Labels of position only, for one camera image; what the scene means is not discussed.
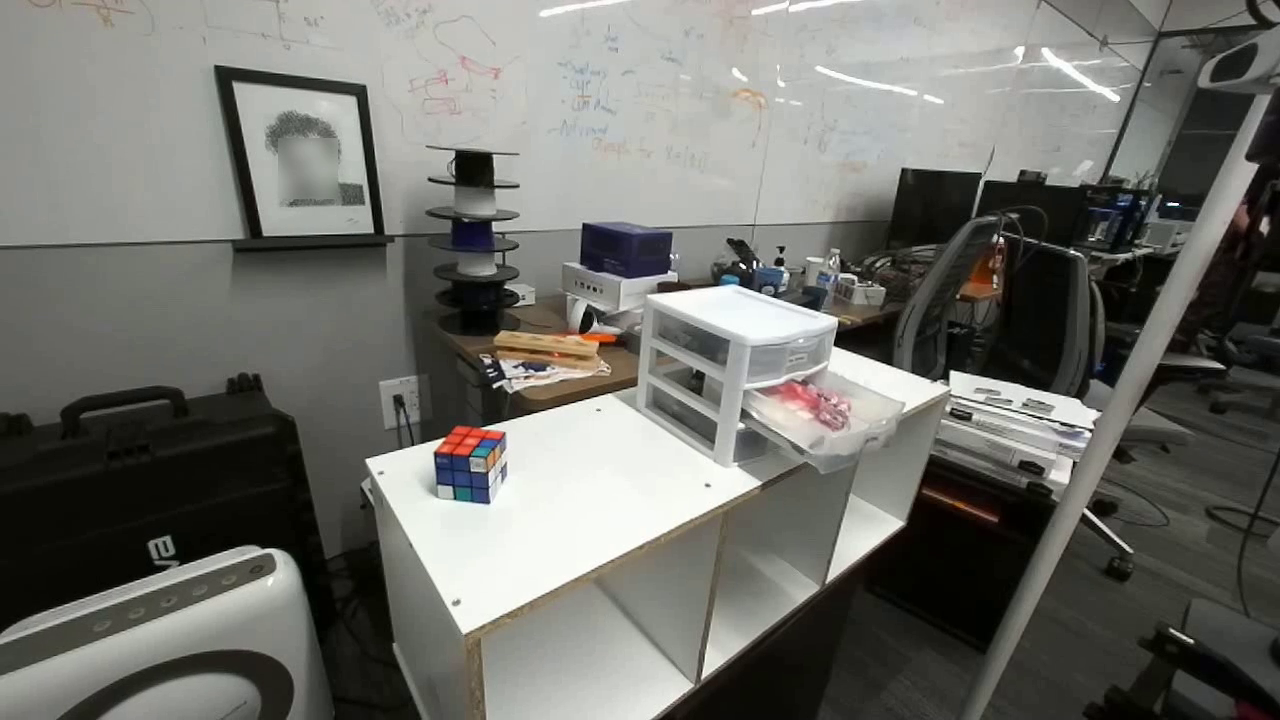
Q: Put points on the clear top drawer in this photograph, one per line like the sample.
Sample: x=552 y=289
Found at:
x=870 y=423

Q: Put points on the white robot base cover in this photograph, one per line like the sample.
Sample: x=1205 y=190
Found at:
x=220 y=637

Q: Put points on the white three-drawer organizer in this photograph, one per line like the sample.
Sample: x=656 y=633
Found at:
x=708 y=349

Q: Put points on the red items in drawer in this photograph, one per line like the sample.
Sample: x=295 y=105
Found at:
x=823 y=405

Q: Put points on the white flat box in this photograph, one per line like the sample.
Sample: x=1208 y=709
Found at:
x=605 y=289

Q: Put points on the dark blue box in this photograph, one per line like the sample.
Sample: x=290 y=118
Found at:
x=626 y=248

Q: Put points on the wooden block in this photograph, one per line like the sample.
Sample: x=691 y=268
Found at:
x=559 y=344

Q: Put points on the wooden side desk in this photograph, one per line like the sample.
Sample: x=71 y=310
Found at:
x=517 y=385

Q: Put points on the black filament spool stack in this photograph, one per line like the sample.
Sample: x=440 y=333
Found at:
x=472 y=284

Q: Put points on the colourful puzzle cube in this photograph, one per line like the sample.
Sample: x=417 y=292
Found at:
x=468 y=464

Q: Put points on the white cubby shelf unit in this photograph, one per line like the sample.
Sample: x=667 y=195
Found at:
x=621 y=571

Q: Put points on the black computer monitor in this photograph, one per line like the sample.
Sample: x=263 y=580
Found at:
x=931 y=204

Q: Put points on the grey office chair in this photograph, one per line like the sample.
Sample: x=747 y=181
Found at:
x=1049 y=317

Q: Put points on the framed portrait picture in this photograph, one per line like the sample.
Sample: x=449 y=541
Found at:
x=302 y=159

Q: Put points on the stack of papers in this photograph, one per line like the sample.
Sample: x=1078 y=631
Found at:
x=1019 y=427

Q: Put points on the white diagonal pole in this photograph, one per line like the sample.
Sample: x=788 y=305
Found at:
x=1134 y=377

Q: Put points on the black hard case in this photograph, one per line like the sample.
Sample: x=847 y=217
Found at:
x=148 y=477

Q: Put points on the white wall outlet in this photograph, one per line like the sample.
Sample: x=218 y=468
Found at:
x=400 y=401

